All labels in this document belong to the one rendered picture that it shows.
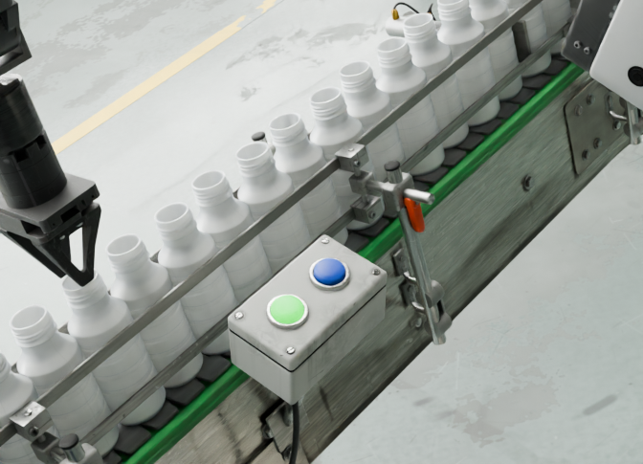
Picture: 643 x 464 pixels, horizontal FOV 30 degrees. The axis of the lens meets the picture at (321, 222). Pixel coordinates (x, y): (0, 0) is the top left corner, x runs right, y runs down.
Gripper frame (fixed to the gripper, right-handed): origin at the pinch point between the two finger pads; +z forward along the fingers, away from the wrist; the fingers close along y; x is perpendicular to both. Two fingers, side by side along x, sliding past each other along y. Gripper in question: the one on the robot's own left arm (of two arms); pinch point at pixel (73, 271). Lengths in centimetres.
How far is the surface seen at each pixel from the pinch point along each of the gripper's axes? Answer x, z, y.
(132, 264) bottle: 5.3, 2.6, 1.3
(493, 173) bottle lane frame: 54, 22, 6
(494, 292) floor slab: 128, 118, -67
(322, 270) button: 14.9, 5.5, 17.1
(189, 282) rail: 9.0, 6.7, 3.8
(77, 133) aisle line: 145, 119, -259
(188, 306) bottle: 9.3, 10.7, 1.5
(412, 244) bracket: 32.7, 16.5, 10.9
